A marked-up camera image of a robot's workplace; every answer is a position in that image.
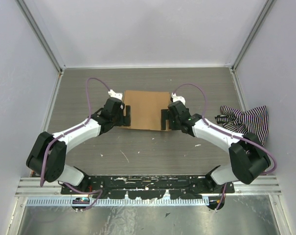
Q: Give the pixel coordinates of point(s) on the white slotted cable duct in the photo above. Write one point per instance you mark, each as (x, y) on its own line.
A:
(72, 201)

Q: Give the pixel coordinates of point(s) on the aluminium front rail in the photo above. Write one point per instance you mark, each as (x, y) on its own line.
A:
(263, 185)

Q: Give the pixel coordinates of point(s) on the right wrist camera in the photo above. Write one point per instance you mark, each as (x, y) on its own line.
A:
(175, 97)

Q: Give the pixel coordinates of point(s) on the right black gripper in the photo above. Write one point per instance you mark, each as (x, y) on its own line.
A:
(166, 114)

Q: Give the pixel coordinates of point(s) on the brown cardboard box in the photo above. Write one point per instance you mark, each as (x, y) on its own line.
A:
(146, 109)

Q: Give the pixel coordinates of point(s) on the left aluminium corner post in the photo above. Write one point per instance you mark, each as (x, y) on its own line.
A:
(35, 19)

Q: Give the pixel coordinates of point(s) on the aluminium corner post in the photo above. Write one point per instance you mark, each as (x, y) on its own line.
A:
(253, 32)
(35, 19)

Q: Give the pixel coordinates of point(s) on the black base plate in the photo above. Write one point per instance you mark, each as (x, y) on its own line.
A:
(145, 186)

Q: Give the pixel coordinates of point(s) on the striped purple cloth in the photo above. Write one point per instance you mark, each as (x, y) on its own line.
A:
(255, 120)

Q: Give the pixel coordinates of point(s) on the right aluminium corner post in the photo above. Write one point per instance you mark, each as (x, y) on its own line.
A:
(253, 32)

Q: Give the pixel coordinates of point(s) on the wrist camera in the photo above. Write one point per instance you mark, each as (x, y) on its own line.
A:
(114, 94)
(175, 97)

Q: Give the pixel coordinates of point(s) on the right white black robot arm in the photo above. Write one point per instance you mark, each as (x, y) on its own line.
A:
(248, 159)

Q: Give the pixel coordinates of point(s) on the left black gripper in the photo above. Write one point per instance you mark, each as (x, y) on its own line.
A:
(125, 120)

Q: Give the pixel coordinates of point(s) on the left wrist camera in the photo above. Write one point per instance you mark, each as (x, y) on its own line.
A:
(114, 94)

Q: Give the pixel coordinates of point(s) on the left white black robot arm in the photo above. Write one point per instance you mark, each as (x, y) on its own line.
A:
(48, 154)

